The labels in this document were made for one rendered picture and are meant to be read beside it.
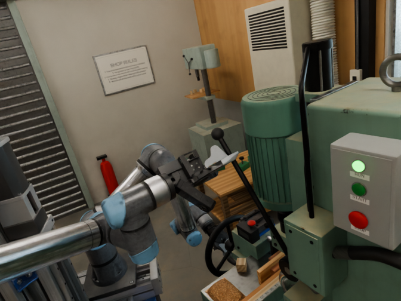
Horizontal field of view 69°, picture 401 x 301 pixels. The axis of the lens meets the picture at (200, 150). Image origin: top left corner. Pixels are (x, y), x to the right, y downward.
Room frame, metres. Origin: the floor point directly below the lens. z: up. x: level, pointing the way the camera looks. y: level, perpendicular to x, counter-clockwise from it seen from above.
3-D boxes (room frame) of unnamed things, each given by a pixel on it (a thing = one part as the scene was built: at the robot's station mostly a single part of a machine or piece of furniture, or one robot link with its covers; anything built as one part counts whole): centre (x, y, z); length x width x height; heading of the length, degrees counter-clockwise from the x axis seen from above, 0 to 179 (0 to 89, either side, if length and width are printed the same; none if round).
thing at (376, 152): (0.40, -0.25, 1.40); 0.10 x 0.06 x 0.16; 30
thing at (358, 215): (0.38, -0.22, 1.36); 0.03 x 0.01 x 0.03; 30
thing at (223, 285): (0.71, 0.02, 0.91); 0.12 x 0.09 x 0.03; 30
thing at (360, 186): (0.38, -0.22, 1.41); 0.02 x 0.01 x 0.02; 30
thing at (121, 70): (3.64, 0.66, 1.48); 0.64 x 0.02 x 0.46; 112
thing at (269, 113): (0.74, -0.22, 1.35); 0.18 x 0.18 x 0.31
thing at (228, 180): (2.35, -0.28, 0.32); 0.66 x 0.57 x 0.64; 111
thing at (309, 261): (0.48, -0.19, 1.22); 0.09 x 0.08 x 0.15; 30
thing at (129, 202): (0.62, 0.20, 1.34); 0.11 x 0.08 x 0.09; 120
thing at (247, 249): (0.92, -0.14, 0.91); 0.15 x 0.14 x 0.09; 120
